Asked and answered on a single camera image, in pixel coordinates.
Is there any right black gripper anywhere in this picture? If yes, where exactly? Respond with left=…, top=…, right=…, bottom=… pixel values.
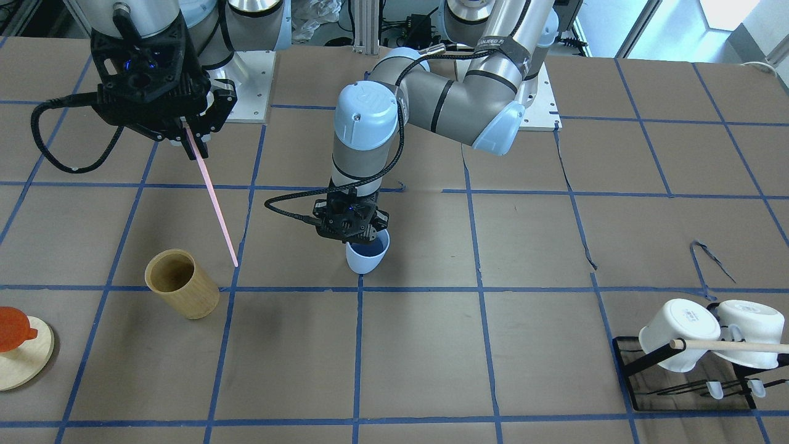
left=91, top=16, right=237, bottom=160

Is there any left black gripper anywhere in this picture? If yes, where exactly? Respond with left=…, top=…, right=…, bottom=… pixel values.
left=313, top=191, right=389, bottom=244

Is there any pink chopstick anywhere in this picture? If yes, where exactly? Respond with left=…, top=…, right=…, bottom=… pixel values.
left=184, top=123, right=239, bottom=269

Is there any blue cup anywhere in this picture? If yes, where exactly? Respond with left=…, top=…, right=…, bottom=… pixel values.
left=345, top=229, right=391, bottom=274

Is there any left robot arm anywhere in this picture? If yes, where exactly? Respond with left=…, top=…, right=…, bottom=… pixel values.
left=264, top=1, right=554, bottom=244

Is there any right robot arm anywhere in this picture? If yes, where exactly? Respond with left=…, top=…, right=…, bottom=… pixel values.
left=67, top=1, right=292, bottom=142

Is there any orange cup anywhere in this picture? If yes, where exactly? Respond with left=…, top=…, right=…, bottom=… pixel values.
left=1, top=306, right=38, bottom=352

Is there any white cup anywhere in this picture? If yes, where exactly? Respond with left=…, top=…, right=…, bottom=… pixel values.
left=713, top=300, right=785, bottom=370
left=639, top=298, right=721, bottom=353

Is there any bamboo cylinder holder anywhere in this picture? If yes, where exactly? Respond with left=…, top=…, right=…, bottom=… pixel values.
left=144, top=249, right=220, bottom=319

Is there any wooden rack dowel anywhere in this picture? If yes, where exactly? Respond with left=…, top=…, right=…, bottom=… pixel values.
left=668, top=338, right=789, bottom=354

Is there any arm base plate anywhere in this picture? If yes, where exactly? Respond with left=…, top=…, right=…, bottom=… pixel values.
left=209, top=51, right=277, bottom=124
left=515, top=62, right=562, bottom=131

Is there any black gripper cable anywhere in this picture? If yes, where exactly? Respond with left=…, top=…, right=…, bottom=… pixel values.
left=31, top=92, right=127, bottom=174

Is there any black wire cup rack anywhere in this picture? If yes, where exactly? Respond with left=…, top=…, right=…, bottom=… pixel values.
left=613, top=334, right=755, bottom=411

